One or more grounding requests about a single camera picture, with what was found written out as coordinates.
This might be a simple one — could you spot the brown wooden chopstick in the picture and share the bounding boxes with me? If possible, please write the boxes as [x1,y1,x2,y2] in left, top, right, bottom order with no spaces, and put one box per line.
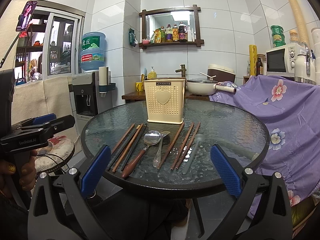
[157,121,185,170]
[175,122,201,170]
[112,123,144,173]
[170,122,194,171]
[111,123,135,154]

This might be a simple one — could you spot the translucent plastic spoon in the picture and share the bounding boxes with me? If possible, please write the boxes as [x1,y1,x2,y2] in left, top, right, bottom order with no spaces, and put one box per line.
[182,134,205,174]

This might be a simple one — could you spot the dark black chopstick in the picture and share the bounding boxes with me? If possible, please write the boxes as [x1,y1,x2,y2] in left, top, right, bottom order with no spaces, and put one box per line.
[107,124,141,171]

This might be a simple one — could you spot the silver metal spoon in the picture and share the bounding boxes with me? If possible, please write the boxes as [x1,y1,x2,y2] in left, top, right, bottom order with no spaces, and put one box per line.
[152,131,170,168]

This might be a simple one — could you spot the steel spoon wooden handle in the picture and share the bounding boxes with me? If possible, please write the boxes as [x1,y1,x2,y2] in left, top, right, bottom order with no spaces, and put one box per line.
[121,130,162,178]

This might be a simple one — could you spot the left hand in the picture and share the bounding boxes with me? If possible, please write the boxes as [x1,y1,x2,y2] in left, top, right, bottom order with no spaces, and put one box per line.
[0,150,37,198]

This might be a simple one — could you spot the round cushioned stool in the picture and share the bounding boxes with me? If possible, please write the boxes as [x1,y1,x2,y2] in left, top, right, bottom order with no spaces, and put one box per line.
[35,135,75,174]

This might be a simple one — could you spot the water dispenser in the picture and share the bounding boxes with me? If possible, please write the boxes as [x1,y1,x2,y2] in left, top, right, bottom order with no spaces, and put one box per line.
[71,70,116,134]

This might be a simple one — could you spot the round glass table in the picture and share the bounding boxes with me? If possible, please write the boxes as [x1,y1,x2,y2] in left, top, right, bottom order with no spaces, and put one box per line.
[81,100,270,198]

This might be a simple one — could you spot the purple floral cloth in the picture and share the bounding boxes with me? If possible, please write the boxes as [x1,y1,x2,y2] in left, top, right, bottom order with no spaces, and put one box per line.
[210,75,319,225]

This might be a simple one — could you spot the cream pan with lid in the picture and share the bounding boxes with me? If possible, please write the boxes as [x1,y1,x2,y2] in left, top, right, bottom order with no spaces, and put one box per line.
[186,78,237,96]

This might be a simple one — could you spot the dark wooden counter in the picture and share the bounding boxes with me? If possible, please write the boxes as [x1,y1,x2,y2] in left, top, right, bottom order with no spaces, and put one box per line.
[121,91,209,103]

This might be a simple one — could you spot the blue water jug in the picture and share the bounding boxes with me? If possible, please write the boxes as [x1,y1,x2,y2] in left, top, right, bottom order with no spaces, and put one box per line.
[80,32,106,72]

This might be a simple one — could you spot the cream utensil holder basket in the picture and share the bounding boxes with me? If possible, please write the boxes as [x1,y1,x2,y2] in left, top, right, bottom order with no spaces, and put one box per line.
[144,77,186,125]

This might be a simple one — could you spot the brown cream rice cooker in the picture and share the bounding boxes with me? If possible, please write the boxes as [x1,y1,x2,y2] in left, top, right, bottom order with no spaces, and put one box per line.
[207,64,235,82]

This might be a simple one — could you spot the yellow mug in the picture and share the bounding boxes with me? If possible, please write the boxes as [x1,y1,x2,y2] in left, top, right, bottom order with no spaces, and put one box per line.
[136,81,144,92]

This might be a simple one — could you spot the brown glass bottle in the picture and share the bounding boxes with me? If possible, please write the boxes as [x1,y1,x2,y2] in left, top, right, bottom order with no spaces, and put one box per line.
[256,57,264,76]

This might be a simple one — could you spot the brass faucet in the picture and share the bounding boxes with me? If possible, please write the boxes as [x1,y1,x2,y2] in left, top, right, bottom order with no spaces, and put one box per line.
[175,64,187,78]

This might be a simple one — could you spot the yellow soap bottle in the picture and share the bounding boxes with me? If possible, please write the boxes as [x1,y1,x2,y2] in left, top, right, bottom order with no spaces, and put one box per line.
[147,67,157,80]

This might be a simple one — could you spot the green hanging packet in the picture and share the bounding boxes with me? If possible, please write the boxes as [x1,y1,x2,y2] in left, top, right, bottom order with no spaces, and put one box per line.
[129,28,138,47]

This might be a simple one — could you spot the white microwave oven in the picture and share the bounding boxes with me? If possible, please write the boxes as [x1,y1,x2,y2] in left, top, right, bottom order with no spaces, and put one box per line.
[266,43,306,77]

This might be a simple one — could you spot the yellow foil roll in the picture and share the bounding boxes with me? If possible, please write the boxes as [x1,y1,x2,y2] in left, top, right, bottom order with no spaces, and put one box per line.
[249,44,257,76]

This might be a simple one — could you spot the white kettle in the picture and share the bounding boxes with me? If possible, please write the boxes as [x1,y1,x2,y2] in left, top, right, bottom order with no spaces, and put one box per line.
[295,43,316,85]

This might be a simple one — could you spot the green stacked bowls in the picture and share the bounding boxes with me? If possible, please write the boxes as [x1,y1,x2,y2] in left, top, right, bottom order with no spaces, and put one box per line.
[270,25,286,47]

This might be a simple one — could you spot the dark soy sauce bottle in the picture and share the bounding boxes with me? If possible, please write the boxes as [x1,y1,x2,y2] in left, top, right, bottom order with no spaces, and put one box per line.
[178,22,188,42]

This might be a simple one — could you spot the wooden framed mirror shelf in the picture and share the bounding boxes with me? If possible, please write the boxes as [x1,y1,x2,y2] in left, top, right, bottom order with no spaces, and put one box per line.
[139,4,204,49]

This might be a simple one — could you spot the tall beige paper roll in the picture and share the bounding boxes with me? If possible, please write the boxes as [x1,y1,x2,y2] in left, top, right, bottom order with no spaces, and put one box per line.
[289,0,310,46]

